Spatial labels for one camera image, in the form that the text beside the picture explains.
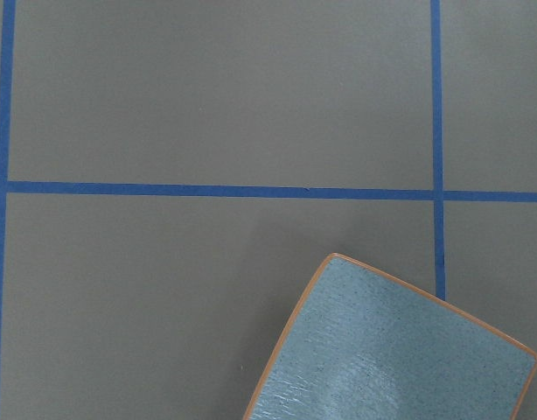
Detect grey square plate orange rim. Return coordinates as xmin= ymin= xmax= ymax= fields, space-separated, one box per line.
xmin=245 ymin=253 xmax=537 ymax=419

